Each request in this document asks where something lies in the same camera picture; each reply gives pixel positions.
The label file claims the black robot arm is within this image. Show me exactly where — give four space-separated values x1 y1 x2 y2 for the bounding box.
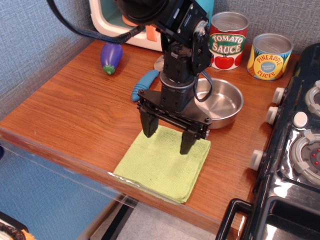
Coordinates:
117 0 213 155

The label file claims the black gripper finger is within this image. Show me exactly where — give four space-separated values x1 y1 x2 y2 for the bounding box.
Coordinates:
140 110 159 138
180 130 197 155

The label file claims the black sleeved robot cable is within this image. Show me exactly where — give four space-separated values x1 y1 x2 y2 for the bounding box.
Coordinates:
46 0 146 45

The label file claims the grey stove burner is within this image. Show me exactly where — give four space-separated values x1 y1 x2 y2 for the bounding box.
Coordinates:
290 129 320 186
305 80 320 117

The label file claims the orange fuzzy object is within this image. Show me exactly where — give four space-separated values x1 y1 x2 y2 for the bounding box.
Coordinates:
0 222 36 240

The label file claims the blue handled metal spoon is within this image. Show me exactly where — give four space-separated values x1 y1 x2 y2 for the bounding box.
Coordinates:
131 55 164 102

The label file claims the tomato sauce can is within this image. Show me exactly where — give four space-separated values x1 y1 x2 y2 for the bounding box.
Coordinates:
209 11 249 70

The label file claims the small steel saucepan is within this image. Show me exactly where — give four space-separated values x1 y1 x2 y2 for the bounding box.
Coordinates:
194 78 244 130

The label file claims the teal toy microwave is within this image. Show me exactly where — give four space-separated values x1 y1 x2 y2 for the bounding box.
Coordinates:
89 0 214 53

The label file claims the white round stove button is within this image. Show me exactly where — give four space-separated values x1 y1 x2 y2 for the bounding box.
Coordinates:
292 111 308 128

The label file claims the black toy stove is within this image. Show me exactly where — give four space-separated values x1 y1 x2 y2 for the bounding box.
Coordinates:
215 42 320 240

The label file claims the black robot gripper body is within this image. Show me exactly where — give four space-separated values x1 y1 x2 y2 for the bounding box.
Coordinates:
138 79 212 139

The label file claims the clear acrylic table guard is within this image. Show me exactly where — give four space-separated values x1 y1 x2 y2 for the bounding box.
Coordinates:
0 128 220 229

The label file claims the purple toy eggplant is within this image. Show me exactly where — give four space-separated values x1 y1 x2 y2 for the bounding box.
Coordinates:
100 43 123 75

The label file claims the black oven door handle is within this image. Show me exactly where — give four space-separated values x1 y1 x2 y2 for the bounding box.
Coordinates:
215 198 253 240

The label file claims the green rag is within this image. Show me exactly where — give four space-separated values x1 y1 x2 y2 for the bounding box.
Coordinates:
113 126 211 204

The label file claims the white stove knob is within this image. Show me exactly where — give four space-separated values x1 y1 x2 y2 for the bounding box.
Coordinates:
272 87 285 105
265 106 279 125
249 149 264 171

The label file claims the pineapple slices can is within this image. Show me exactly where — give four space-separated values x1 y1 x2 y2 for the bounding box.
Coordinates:
247 33 294 81

